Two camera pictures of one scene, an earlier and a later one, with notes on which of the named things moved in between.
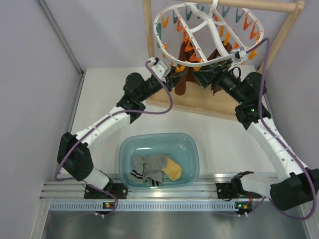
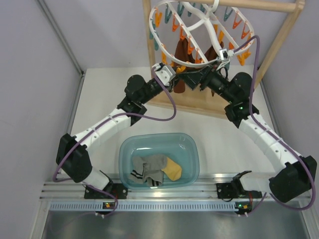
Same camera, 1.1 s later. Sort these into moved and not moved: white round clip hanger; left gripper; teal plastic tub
Moved: white round clip hanger
Not moved: left gripper; teal plastic tub
